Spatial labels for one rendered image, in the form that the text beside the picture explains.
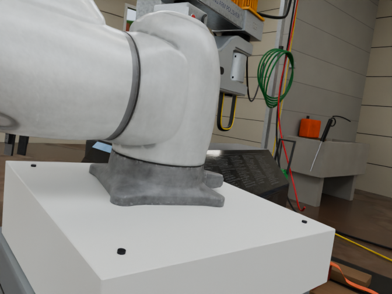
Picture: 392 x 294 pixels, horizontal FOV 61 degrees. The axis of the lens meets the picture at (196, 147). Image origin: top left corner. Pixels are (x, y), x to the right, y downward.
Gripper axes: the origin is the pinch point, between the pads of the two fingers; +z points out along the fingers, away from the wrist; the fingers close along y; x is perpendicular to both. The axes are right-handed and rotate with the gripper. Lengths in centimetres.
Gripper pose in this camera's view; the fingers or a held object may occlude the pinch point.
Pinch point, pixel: (16, 144)
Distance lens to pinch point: 120.8
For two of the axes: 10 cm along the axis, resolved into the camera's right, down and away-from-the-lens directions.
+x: -9.4, -1.8, 2.8
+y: 2.9, 0.0, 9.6
